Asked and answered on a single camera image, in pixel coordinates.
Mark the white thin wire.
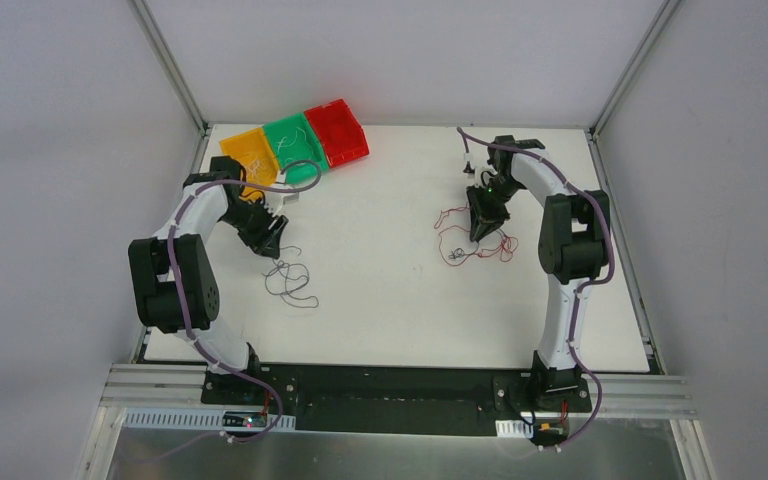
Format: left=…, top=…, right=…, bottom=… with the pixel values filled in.
left=274, top=129, right=316, bottom=160
left=234, top=148, right=273, bottom=183

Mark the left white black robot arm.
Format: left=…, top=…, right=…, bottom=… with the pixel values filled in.
left=128, top=156, right=288, bottom=405

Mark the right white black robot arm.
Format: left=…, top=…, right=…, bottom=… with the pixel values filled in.
left=466, top=135, right=615, bottom=410

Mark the yellow plastic bin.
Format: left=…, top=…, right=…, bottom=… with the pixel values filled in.
left=219, top=127, right=280, bottom=186

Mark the green plastic bin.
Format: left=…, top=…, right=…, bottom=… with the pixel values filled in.
left=263, top=113, right=329, bottom=185

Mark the red plastic bin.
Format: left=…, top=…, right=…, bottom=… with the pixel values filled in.
left=304, top=99, right=370, bottom=168

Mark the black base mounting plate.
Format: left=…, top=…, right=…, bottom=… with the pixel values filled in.
left=200, top=363, right=595, bottom=436

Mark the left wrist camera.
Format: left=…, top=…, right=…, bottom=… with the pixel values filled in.
left=267, top=188, right=303, bottom=213

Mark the aluminium front rail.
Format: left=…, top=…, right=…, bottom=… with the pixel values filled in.
left=100, top=363, right=697, bottom=420

